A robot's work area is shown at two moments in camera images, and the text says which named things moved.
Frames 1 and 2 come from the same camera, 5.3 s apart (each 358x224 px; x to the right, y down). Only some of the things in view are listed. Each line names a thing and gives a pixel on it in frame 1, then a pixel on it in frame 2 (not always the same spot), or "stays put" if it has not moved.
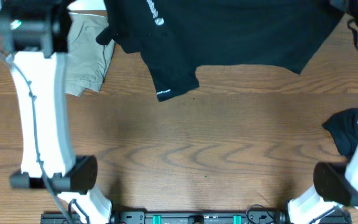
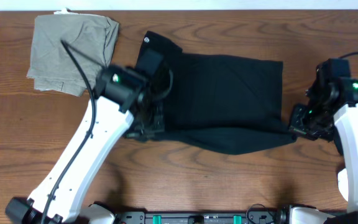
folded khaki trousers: [87, 60] stays put
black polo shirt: [176, 37] -> [228, 104]
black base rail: [194, 217] stays put
